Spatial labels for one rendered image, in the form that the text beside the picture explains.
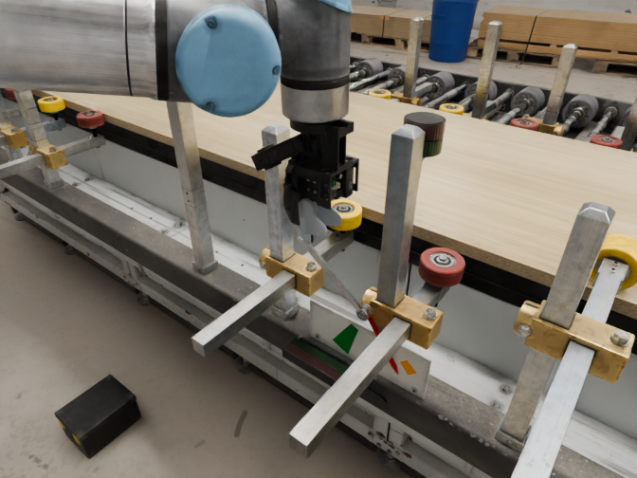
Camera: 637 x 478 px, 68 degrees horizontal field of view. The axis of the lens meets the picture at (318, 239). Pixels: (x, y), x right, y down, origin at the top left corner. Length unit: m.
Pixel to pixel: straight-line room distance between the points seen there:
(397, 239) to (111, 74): 0.47
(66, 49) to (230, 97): 0.13
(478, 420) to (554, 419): 0.32
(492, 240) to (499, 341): 0.22
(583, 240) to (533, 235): 0.39
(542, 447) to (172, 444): 1.35
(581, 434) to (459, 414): 0.26
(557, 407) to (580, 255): 0.18
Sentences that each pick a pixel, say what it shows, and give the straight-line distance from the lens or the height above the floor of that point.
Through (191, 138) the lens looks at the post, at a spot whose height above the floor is 1.04.
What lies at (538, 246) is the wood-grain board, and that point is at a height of 0.90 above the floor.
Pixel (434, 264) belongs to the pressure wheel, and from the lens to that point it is 0.87.
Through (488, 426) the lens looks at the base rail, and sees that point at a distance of 0.91.
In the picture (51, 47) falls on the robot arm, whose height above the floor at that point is 1.33.
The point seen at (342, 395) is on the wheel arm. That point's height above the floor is 0.86.
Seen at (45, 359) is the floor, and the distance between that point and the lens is 2.17.
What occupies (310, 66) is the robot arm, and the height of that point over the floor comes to 1.27.
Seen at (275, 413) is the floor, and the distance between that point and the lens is 1.75.
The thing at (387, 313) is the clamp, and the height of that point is 0.86.
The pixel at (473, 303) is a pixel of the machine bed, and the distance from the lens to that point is 1.02.
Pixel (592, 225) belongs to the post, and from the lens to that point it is 0.62.
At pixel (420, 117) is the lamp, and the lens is 0.72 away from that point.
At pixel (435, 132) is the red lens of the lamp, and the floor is 1.17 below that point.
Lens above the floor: 1.41
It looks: 34 degrees down
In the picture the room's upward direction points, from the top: straight up
